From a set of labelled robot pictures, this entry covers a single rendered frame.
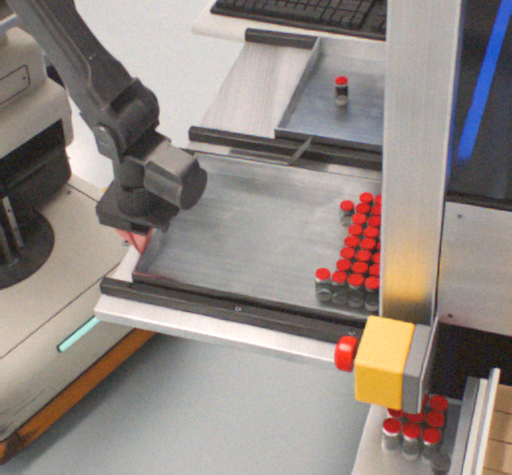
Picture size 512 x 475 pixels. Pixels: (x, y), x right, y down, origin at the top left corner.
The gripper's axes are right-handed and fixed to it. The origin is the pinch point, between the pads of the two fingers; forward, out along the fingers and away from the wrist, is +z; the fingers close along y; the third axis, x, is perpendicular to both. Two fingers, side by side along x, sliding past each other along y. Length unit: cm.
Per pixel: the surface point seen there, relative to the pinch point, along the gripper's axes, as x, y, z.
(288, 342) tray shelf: -8.9, 24.4, 0.3
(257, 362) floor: 49, 2, 91
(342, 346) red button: -17.8, 33.0, -14.0
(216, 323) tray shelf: -8.4, 14.2, 1.2
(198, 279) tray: -1.9, 9.0, 1.4
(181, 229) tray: 6.7, 3.0, 2.0
